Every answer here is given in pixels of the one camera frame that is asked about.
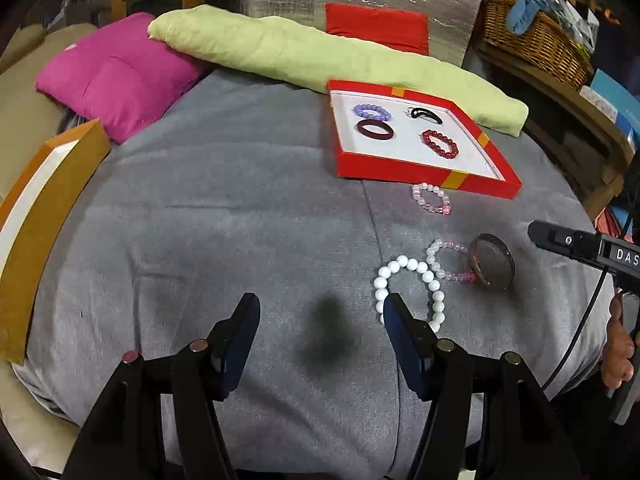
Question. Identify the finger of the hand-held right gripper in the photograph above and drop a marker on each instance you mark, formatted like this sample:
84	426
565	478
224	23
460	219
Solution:
565	241

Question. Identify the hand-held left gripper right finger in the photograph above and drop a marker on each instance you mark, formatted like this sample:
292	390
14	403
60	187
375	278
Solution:
402	345

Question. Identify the red cushion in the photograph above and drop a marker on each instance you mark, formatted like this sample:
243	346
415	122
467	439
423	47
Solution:
375	27

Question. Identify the red jewelry box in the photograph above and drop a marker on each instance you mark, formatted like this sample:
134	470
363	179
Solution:
400	172

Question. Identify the wicker basket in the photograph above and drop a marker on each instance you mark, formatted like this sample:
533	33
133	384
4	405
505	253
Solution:
540	45

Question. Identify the light green pillow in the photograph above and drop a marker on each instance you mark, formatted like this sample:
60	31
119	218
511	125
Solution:
300	50

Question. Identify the blue box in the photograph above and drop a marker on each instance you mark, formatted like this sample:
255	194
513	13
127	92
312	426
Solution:
610	90

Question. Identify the beige cushion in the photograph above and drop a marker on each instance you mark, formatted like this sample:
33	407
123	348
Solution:
25	110

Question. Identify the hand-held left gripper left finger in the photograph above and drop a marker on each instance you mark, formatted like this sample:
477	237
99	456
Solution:
239	345

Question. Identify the wooden shelf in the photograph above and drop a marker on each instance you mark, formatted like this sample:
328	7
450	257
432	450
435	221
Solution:
575	110

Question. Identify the person's right hand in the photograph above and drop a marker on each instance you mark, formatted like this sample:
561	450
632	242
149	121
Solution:
617	355

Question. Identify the orange box lid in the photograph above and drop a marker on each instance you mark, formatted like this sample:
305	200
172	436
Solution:
50	220

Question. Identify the blue cloth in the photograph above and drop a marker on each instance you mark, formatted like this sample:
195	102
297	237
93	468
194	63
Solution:
525	10

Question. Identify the black bangle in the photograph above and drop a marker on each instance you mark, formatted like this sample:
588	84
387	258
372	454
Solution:
432	116

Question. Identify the magenta pillow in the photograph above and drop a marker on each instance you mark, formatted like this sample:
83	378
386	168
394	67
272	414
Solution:
115	75

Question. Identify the dark red bangle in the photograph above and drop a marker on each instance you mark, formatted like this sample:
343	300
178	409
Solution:
361	130

